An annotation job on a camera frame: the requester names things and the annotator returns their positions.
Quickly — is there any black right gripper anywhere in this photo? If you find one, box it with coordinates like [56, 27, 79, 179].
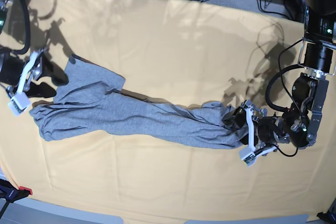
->
[1, 52, 69, 98]

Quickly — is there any clamp with red tip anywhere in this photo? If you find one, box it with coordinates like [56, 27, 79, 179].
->
[1, 179, 33, 203]

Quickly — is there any black clamp bottom right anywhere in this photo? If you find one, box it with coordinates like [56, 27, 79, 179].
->
[317, 205, 336, 224]

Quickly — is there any yellow table cloth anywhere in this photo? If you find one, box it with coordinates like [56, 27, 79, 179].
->
[1, 0, 335, 223]

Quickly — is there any grey t-shirt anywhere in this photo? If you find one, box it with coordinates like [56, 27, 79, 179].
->
[29, 55, 240, 149]

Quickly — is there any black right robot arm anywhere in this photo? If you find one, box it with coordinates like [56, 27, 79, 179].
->
[1, 0, 68, 98]

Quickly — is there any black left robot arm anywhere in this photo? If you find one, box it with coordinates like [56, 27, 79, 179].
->
[223, 0, 335, 152]

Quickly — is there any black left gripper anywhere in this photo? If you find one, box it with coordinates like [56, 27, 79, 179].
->
[222, 107, 289, 146]

